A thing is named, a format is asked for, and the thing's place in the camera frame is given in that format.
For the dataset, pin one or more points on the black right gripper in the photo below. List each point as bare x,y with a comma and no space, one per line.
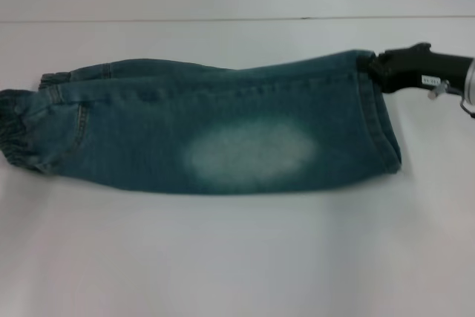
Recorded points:
415,66

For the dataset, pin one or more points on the blue denim shorts with embroidery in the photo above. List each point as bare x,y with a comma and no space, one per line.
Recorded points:
185,139

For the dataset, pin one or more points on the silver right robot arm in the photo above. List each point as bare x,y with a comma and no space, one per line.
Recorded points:
471,79

